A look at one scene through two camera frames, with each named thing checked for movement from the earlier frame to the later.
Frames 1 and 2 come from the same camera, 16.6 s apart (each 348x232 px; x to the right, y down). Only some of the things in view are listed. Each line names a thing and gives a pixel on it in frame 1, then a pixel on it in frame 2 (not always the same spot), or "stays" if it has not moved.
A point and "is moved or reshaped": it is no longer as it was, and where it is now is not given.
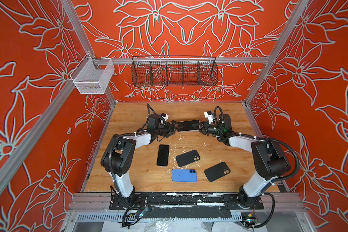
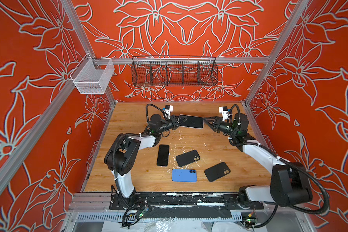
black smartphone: x=163 y=158 stays
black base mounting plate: x=139 y=201 stays
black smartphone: x=188 y=125 is moved or reshaped
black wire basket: x=174 y=71 stays
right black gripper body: x=210 y=129 → x=223 y=127
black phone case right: x=217 y=171 stays
